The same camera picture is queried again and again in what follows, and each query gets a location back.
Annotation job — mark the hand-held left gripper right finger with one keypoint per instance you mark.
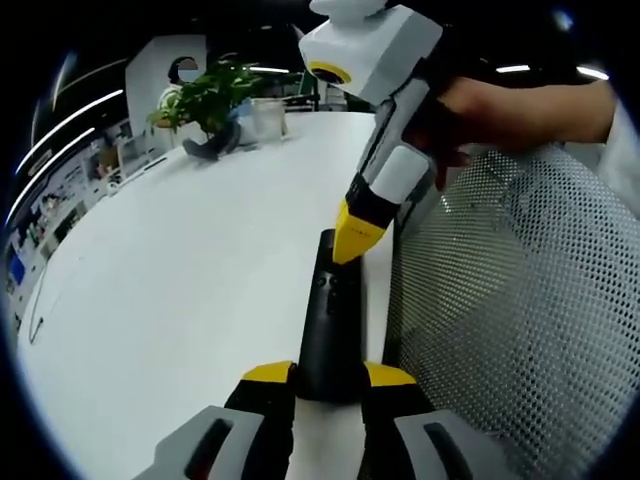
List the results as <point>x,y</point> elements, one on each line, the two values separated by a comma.
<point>390,405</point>

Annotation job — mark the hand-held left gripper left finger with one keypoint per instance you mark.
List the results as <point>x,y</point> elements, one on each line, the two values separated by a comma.
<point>265,405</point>

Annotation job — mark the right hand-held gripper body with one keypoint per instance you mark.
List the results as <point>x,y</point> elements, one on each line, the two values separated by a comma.
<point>370,45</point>

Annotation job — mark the black remote control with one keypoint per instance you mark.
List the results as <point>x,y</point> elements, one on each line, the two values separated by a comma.
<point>330,345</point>

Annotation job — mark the person's right hand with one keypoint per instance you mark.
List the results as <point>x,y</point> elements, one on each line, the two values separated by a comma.
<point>480,115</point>

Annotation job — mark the white ceiling light strip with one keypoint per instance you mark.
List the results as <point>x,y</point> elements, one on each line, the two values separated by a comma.
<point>45,170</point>
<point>65,125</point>
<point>270,69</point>

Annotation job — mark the blue plastic item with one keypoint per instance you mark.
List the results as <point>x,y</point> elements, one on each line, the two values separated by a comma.
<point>244,110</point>

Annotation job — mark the green potted plant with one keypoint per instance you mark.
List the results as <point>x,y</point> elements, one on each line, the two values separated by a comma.
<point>210,97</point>

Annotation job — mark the black curved plant tray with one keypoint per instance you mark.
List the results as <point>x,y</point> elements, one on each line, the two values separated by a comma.
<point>212,145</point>

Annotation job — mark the person's white sleeve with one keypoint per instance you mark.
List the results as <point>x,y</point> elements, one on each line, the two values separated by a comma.
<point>625,160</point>

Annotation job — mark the blue bin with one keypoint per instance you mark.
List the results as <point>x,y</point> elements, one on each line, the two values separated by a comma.
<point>17,269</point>

